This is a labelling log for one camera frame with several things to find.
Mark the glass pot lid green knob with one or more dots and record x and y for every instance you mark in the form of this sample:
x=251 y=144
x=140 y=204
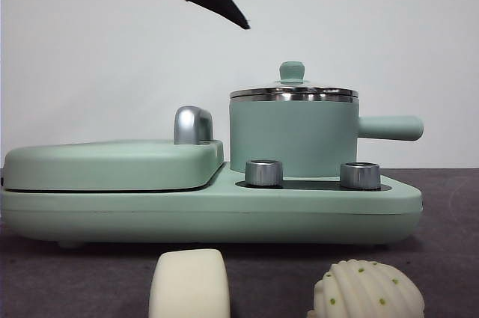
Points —
x=292 y=71

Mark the rectangular white steamed bun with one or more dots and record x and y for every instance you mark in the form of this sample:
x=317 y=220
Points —
x=187 y=284

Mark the shell-shaped white bun green dots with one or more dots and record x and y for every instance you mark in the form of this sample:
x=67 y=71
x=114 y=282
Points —
x=359 y=292

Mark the silver control knob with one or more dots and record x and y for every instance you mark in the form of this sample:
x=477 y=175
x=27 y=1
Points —
x=263 y=173
x=359 y=176

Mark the mint green griddle lid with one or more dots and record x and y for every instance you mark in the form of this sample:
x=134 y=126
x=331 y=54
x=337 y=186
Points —
x=112 y=164

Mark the mint green breakfast machine base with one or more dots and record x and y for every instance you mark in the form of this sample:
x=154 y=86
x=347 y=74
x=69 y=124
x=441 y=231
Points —
x=224 y=213

